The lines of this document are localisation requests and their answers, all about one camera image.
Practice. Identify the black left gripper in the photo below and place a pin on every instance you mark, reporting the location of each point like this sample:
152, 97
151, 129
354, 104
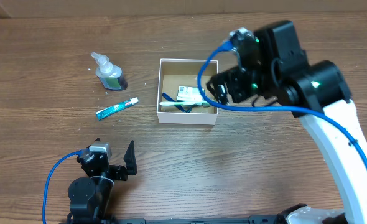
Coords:
131, 163

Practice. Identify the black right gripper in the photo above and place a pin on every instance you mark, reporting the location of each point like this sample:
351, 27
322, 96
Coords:
233, 76

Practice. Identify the green white toothbrush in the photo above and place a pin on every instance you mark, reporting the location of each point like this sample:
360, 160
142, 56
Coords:
186, 103

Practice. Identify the green white soap packet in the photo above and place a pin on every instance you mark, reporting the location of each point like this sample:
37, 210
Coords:
187, 93

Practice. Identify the blue disposable razor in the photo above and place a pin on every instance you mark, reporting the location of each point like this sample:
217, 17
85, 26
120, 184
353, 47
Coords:
181, 108

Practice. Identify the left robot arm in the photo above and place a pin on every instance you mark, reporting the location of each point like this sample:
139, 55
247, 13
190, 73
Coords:
89, 196

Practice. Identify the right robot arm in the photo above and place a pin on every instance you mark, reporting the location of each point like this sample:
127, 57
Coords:
273, 74

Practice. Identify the teal toothpaste tube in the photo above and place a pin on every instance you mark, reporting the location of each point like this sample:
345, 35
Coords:
102, 114

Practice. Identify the open white cardboard box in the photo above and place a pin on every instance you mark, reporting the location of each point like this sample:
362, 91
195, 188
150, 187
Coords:
174, 73

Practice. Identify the clear pump soap bottle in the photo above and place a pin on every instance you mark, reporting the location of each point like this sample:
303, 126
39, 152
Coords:
110, 75

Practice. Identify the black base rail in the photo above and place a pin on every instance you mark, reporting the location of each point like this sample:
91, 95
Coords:
252, 219

